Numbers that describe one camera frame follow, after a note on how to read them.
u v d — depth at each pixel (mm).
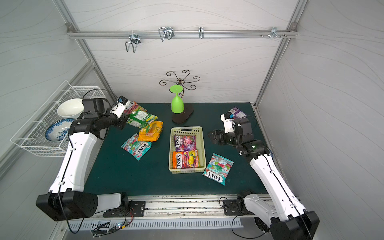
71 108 716
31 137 567
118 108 630
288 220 373
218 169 858
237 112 1134
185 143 953
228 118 644
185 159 883
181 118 1136
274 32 764
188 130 984
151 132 986
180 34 787
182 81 908
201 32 797
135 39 784
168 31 765
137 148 932
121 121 650
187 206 755
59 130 642
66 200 370
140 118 793
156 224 702
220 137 629
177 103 900
